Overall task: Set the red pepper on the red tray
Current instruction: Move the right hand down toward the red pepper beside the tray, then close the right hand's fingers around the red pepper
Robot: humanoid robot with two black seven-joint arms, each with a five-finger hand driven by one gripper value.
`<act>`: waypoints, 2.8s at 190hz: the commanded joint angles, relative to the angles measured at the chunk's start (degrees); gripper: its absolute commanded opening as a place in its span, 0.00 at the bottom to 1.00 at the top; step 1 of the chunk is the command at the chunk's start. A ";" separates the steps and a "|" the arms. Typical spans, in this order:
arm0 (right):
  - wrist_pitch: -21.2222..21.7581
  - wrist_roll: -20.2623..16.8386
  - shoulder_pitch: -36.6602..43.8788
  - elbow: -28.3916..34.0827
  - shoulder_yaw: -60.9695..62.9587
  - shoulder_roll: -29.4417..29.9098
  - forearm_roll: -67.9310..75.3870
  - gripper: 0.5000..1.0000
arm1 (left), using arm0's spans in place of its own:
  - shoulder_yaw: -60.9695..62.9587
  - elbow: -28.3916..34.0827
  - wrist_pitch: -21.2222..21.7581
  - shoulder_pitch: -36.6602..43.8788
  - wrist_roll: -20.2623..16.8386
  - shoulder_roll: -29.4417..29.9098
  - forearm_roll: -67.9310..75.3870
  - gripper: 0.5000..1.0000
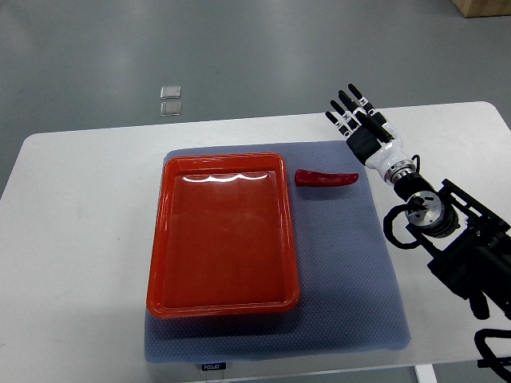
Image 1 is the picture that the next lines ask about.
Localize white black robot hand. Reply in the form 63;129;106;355
325;83;411;179

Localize red pepper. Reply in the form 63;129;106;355
294;169;359;188

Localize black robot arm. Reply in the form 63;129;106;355
326;85;510;320

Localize red plastic tray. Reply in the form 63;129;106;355
146;152;300;319

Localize cardboard box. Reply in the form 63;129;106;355
453;0;510;18

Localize blue-grey textured mat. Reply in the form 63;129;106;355
144;140;412;365

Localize white table leg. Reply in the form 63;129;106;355
414;364;438;383

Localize table control panel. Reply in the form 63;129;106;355
201;362;227;372

